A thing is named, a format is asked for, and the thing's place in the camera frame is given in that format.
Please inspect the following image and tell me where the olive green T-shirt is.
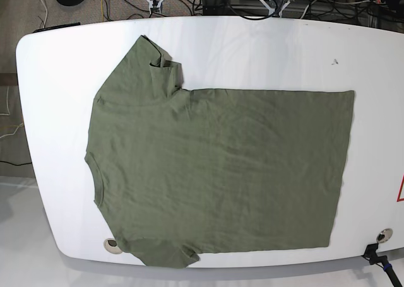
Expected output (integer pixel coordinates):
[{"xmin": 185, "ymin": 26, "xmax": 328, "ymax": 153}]
[{"xmin": 85, "ymin": 36, "xmax": 355, "ymax": 268}]

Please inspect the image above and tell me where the left silver table grommet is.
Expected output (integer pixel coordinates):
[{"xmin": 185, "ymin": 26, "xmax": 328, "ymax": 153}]
[{"xmin": 104, "ymin": 238, "xmax": 122, "ymax": 255}]

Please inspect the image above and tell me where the silver table grommet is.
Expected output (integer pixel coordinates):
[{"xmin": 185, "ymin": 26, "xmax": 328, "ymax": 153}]
[
  {"xmin": 376, "ymin": 228, "xmax": 393, "ymax": 243},
  {"xmin": 104, "ymin": 238, "xmax": 122, "ymax": 255}
]

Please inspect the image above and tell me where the black flat bar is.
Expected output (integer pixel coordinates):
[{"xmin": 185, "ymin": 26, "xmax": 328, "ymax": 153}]
[{"xmin": 33, "ymin": 22, "xmax": 81, "ymax": 33}]

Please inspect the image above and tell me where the red warning triangle sticker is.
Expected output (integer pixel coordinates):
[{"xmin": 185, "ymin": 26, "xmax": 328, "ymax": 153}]
[{"xmin": 396, "ymin": 177, "xmax": 404, "ymax": 202}]

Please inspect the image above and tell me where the right silver table grommet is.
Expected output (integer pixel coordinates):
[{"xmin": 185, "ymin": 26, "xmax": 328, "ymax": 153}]
[{"xmin": 376, "ymin": 228, "xmax": 393, "ymax": 243}]

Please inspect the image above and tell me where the black clamp with cable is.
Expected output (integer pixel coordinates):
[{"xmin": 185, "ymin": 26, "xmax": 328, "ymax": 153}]
[{"xmin": 362, "ymin": 243, "xmax": 403, "ymax": 287}]

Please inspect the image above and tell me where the white floor cable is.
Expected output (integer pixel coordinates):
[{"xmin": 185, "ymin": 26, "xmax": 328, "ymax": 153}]
[{"xmin": 38, "ymin": 0, "xmax": 49, "ymax": 28}]

